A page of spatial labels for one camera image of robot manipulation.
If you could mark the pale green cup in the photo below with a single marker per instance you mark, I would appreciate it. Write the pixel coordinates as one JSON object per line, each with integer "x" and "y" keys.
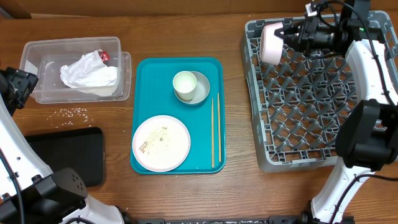
{"x": 184, "y": 83}

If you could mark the clear plastic bin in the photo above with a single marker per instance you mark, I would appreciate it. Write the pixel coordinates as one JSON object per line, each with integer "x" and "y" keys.
{"x": 45, "y": 58}

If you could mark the black plastic tray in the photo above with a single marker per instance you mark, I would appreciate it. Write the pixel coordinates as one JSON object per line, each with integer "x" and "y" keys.
{"x": 79, "y": 149}

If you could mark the grey small plate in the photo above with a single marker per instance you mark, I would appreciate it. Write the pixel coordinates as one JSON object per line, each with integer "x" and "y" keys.
{"x": 201, "y": 91}

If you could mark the pink bowl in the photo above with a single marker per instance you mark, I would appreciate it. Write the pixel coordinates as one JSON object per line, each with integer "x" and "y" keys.
{"x": 271, "y": 46}

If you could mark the scattered rice grains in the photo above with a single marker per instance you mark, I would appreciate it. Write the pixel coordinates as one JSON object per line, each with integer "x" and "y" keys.
{"x": 70, "y": 117}

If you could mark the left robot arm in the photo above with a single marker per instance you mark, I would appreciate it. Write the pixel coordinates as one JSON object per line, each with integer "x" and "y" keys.
{"x": 30, "y": 191}

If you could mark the teal serving tray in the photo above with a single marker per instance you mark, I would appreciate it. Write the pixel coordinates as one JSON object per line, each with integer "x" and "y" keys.
{"x": 154, "y": 95}

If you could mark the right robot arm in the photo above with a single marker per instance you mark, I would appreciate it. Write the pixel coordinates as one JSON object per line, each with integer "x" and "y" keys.
{"x": 367, "y": 140}

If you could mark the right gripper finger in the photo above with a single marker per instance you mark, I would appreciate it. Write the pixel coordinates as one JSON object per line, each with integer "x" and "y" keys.
{"x": 289, "y": 29}
{"x": 292, "y": 42}

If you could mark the white napkin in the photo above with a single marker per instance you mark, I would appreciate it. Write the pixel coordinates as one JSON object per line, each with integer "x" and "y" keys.
{"x": 86, "y": 65}
{"x": 102, "y": 82}

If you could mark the red wrapper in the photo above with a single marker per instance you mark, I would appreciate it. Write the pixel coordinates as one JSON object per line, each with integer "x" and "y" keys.
{"x": 104, "y": 56}

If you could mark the grey dish rack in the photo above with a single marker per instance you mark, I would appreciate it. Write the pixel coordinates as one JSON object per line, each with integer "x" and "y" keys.
{"x": 297, "y": 105}

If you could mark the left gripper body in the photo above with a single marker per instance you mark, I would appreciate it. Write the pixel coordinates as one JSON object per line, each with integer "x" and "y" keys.
{"x": 22, "y": 84}

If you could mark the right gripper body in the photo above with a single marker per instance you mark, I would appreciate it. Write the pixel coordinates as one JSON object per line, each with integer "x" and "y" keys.
{"x": 319, "y": 37}

